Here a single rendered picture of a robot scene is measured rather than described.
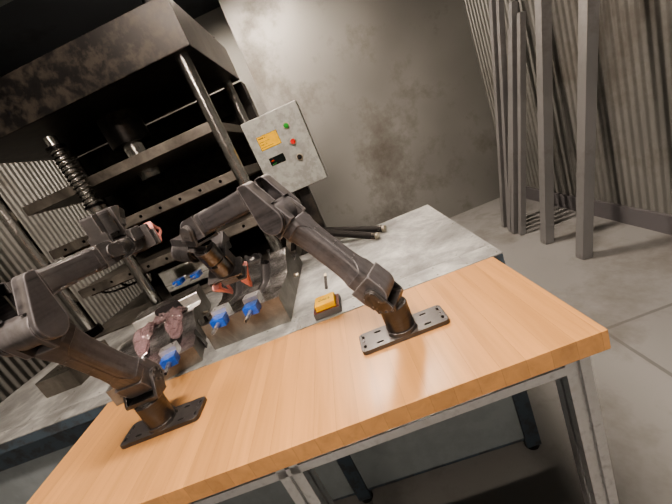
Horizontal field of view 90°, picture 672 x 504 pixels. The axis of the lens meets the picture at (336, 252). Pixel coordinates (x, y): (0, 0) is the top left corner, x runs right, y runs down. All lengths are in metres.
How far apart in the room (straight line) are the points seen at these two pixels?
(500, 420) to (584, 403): 0.60
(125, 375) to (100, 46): 1.41
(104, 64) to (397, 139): 2.53
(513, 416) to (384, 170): 2.69
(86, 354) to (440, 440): 1.09
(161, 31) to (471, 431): 1.94
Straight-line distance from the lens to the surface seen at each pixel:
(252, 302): 1.02
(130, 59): 1.84
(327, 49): 3.59
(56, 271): 0.84
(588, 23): 2.35
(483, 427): 1.38
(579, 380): 0.78
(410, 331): 0.75
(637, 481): 1.50
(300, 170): 1.78
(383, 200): 3.59
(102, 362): 0.84
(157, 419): 0.93
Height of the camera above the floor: 1.23
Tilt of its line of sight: 17 degrees down
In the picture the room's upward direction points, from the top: 24 degrees counter-clockwise
